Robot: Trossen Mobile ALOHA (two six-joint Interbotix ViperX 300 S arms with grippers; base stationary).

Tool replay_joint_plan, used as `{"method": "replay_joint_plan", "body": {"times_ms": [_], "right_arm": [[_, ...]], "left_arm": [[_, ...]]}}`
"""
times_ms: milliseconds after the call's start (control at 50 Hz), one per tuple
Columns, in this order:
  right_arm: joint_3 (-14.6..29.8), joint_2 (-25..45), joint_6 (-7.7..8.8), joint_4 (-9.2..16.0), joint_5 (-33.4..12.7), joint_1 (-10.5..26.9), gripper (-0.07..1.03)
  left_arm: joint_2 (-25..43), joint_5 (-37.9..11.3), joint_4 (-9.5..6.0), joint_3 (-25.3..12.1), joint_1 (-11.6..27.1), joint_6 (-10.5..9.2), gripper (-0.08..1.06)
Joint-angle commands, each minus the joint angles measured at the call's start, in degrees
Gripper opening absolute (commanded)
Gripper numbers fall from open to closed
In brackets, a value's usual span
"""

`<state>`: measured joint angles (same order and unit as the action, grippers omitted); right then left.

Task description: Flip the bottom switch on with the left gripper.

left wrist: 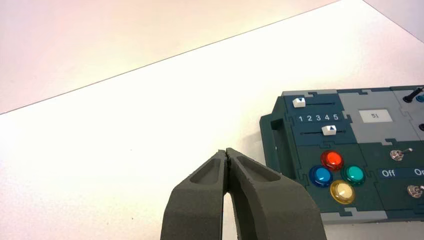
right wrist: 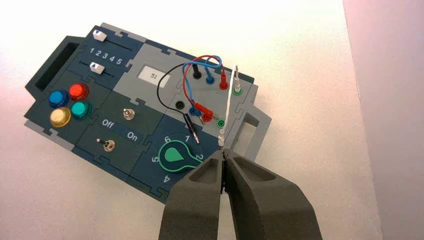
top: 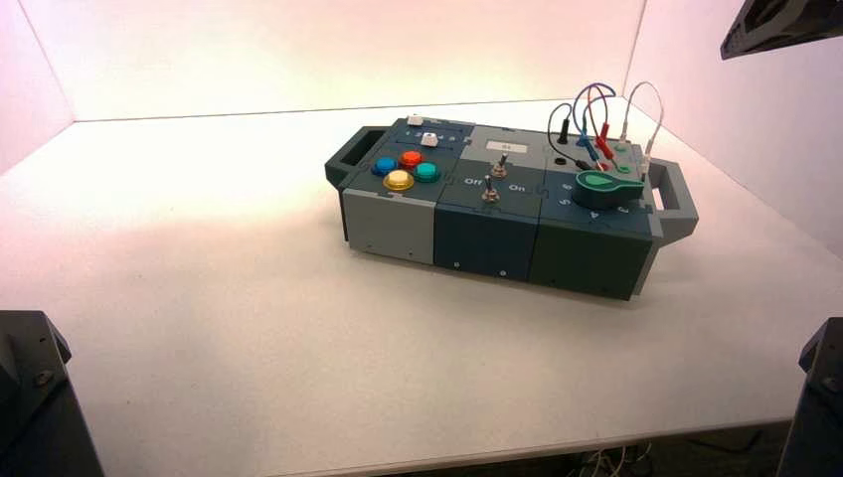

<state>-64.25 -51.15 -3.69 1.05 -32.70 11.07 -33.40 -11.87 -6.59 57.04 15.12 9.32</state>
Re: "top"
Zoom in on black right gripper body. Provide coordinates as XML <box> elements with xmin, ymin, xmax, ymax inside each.
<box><xmin>720</xmin><ymin>0</ymin><xmax>843</xmax><ymax>62</ymax></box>

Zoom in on green rotary knob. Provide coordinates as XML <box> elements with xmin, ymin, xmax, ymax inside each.
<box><xmin>571</xmin><ymin>169</ymin><xmax>645</xmax><ymax>211</ymax></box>

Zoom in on blue banana plug cable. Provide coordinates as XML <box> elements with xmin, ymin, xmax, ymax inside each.
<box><xmin>571</xmin><ymin>82</ymin><xmax>617</xmax><ymax>166</ymax></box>

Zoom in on white banana plug cable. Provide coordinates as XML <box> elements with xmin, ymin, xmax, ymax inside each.
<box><xmin>618</xmin><ymin>81</ymin><xmax>665</xmax><ymax>180</ymax></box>

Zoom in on loose cables under table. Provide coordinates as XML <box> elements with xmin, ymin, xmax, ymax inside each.
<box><xmin>573</xmin><ymin>444</ymin><xmax>653</xmax><ymax>477</ymax></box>

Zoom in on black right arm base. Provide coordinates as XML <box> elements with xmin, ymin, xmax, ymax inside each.
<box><xmin>776</xmin><ymin>317</ymin><xmax>843</xmax><ymax>477</ymax></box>

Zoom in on modular grey blue control box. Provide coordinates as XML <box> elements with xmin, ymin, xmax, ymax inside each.
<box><xmin>324</xmin><ymin>116</ymin><xmax>700</xmax><ymax>302</ymax></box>

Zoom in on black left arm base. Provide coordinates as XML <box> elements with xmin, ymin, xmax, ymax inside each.
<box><xmin>0</xmin><ymin>310</ymin><xmax>106</xmax><ymax>477</ymax></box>

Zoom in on red banana plug cable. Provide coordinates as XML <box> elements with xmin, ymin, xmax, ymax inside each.
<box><xmin>585</xmin><ymin>91</ymin><xmax>617</xmax><ymax>163</ymax></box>

